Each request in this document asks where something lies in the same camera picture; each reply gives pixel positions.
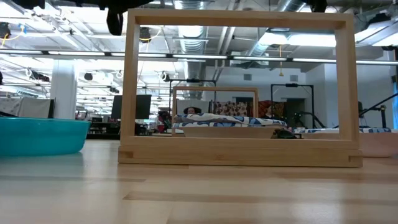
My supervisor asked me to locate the red orange patterned cloth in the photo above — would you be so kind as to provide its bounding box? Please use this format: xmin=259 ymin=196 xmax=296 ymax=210
xmin=258 ymin=100 xmax=285 ymax=119

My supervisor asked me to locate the black cable mount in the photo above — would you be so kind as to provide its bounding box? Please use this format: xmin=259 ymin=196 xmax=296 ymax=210
xmin=274 ymin=128 xmax=303 ymax=140

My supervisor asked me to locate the teal plastic bowl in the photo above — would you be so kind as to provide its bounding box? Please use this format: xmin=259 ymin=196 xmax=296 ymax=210
xmin=0 ymin=116 xmax=91 ymax=157

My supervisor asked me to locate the grey partition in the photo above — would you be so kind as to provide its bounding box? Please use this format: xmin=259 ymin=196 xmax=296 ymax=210
xmin=0 ymin=97 xmax=56 ymax=119

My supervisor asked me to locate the black monitor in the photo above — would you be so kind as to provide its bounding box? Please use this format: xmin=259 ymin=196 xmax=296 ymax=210
xmin=111 ymin=94 xmax=152 ymax=120

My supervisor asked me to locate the white column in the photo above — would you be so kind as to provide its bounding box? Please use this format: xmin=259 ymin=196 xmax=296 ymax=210
xmin=49 ymin=58 xmax=78 ymax=121

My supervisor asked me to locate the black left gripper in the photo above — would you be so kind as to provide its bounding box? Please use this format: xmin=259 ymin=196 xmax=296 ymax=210
xmin=98 ymin=0 xmax=153 ymax=37

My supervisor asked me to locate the black stand frame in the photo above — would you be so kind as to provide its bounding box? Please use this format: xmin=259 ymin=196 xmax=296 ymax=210
xmin=270 ymin=83 xmax=315 ymax=129
xmin=169 ymin=78 xmax=218 ymax=114

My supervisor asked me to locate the person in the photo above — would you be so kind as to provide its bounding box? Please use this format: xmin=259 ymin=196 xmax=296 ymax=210
xmin=183 ymin=106 xmax=203 ymax=115

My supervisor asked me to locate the smooth silver ventilation duct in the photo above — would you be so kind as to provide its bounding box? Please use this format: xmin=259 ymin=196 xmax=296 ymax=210
xmin=245 ymin=0 xmax=308 ymax=68

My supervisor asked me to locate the blue patterned paper bowl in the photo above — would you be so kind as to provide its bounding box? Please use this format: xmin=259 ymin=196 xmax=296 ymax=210
xmin=172 ymin=113 xmax=287 ymax=139

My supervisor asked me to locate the dotted patterned cloth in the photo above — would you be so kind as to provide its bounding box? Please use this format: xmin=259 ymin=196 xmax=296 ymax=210
xmin=214 ymin=101 xmax=250 ymax=118

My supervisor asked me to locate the wooden slatted shelf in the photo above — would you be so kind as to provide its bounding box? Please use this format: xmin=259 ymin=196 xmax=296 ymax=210
xmin=118 ymin=8 xmax=364 ymax=168

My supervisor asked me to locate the ribbed silver ventilation duct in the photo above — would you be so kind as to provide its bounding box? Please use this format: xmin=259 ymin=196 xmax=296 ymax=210
xmin=173 ymin=0 xmax=206 ymax=82

